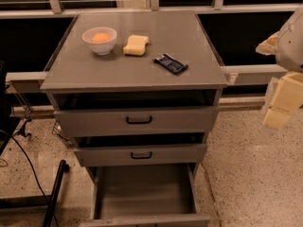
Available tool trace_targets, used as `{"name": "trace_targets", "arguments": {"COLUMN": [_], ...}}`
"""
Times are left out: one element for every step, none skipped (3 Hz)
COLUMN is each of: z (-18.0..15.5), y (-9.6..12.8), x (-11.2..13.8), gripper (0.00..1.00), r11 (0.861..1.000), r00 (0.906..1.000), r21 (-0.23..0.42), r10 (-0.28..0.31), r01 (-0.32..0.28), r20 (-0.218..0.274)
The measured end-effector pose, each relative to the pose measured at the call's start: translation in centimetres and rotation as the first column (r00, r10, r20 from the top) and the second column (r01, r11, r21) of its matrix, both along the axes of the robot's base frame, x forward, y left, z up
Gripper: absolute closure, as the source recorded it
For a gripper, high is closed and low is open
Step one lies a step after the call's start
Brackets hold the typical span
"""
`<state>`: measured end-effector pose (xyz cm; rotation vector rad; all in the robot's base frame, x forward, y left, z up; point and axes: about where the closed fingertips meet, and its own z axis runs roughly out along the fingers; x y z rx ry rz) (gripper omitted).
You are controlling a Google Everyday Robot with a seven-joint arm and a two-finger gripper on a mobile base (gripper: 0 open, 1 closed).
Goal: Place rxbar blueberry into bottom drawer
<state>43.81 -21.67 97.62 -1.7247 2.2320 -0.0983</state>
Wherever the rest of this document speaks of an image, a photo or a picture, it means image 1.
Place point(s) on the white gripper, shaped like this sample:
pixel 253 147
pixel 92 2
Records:
pixel 291 49

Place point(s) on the blue rxbar wrapper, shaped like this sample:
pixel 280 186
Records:
pixel 171 64

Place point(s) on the grey middle drawer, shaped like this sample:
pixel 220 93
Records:
pixel 144 149

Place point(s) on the grey drawer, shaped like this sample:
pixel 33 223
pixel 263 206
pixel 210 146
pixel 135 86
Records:
pixel 105 114
pixel 145 196
pixel 144 149

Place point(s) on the grey drawer cabinet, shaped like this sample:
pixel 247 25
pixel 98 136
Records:
pixel 78 70

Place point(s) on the grey bottom drawer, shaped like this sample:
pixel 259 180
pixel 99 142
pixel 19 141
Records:
pixel 145 196

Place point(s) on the grey top drawer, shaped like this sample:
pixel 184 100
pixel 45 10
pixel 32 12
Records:
pixel 105 114

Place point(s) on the yellow sponge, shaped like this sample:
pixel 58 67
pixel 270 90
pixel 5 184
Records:
pixel 136 45

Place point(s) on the white ceramic bowl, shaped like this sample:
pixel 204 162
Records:
pixel 102 48

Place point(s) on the orange fruit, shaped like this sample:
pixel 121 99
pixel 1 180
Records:
pixel 101 38

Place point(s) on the black stand leg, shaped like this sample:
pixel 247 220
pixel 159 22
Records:
pixel 50 211

